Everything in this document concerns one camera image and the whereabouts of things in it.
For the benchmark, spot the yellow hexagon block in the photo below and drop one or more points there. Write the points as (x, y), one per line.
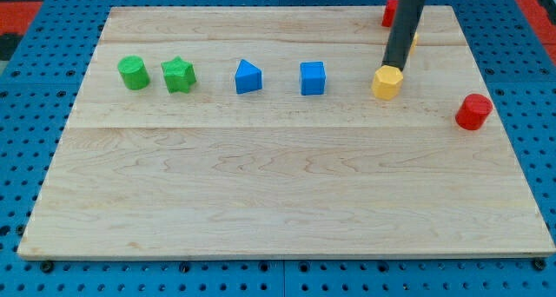
(387, 82)

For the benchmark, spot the blue cube block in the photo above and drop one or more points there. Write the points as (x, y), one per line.
(312, 78)

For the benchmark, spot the blue triangular prism block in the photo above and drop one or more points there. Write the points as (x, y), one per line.
(248, 78)

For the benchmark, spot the light wooden board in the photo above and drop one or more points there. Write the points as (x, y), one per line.
(145, 175)

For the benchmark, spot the green star block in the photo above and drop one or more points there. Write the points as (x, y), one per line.
(179, 75)

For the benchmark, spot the green cylinder block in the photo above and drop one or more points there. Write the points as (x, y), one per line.
(133, 72)

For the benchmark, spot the yellow block behind rod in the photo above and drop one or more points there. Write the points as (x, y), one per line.
(413, 44)

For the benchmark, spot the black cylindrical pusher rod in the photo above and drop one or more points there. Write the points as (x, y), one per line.
(402, 32)

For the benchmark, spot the red block at back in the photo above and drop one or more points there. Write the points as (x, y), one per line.
(389, 13)

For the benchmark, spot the red cylinder block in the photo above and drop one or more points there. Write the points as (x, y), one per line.
(473, 112)

